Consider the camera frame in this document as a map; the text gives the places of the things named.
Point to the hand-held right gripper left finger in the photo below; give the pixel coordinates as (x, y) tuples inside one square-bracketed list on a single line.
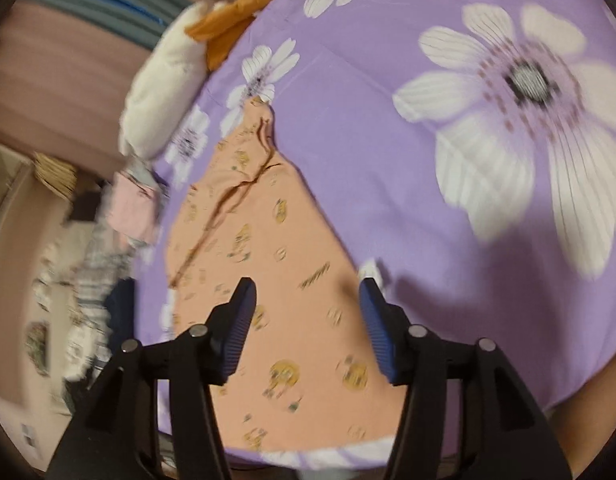
[(240, 330)]

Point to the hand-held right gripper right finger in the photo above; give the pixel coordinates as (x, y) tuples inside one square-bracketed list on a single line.
[(380, 330)]

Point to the orange printed shirt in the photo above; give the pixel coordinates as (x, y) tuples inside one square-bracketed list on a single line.
[(288, 260)]

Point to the navy dark cloth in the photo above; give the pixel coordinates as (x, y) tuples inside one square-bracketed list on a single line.
[(120, 310)]

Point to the pink folded garment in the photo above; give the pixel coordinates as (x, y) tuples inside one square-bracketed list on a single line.
[(130, 205)]

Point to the purple floral blanket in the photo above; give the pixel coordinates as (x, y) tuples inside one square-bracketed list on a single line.
[(388, 160)]

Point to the pleated straw fan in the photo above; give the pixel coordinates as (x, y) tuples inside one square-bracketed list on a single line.
[(55, 175)]

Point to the white duck plush toy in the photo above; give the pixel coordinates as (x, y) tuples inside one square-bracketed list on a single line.
[(157, 95)]

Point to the pink curtain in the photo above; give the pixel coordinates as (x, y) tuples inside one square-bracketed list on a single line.
[(52, 85)]

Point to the teal curtain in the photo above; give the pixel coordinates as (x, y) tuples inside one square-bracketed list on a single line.
[(97, 5)]

